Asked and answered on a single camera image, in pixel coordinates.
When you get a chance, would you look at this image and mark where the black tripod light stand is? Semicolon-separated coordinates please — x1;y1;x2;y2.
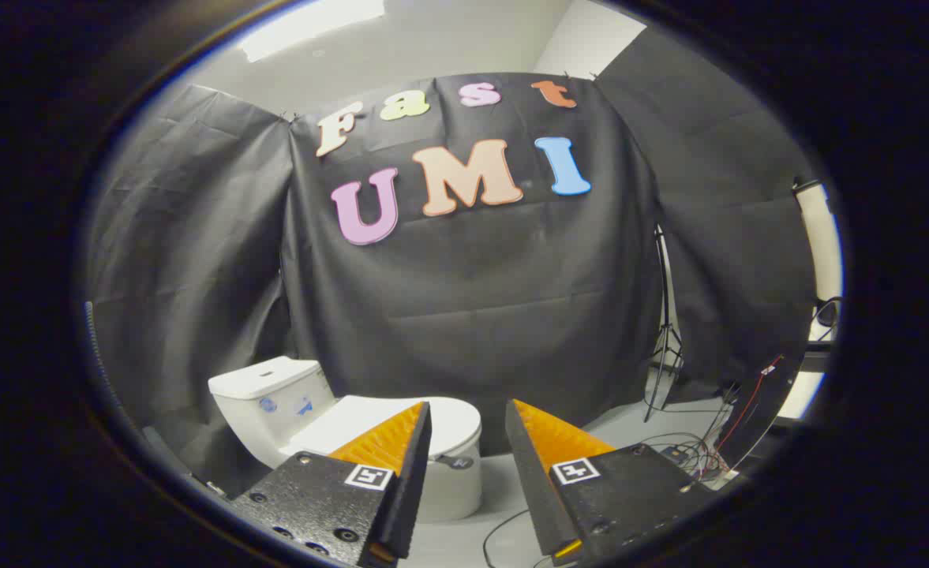
644;225;684;423

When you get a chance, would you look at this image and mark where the black floor cable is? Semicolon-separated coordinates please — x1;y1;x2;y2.
482;509;553;568

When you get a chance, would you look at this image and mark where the grey ribbed hose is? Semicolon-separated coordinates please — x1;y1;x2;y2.
83;300;129;427

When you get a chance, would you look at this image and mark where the black board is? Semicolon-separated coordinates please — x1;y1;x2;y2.
729;351;810;474

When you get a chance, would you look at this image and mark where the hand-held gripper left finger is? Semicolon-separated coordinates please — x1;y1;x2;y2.
231;401;433;568

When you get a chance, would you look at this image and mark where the white toilet bowl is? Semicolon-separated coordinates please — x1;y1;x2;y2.
413;450;483;524

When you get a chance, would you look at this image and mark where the thin red cable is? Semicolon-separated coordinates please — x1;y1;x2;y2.
719;355;785;456

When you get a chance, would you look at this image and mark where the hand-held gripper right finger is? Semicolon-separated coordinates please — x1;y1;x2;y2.
505;398;719;565

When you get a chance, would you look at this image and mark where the ceiling light panel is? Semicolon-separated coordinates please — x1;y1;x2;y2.
239;0;386;63

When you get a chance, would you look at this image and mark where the tangle of floor cables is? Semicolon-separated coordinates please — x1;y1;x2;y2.
638;383;741;484

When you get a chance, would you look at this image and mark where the black backdrop cloth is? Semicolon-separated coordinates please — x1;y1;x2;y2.
85;83;299;498
594;28;820;403
281;73;664;457

